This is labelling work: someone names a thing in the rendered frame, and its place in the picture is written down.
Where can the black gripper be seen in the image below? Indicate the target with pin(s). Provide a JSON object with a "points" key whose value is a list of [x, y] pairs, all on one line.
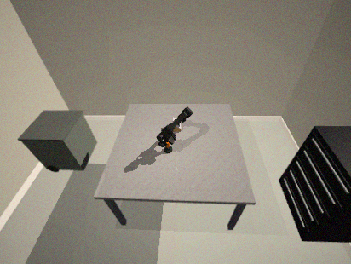
{"points": [[163, 143]]}

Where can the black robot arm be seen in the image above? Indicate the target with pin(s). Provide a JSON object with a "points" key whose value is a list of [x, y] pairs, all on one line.
{"points": [[168, 129]]}

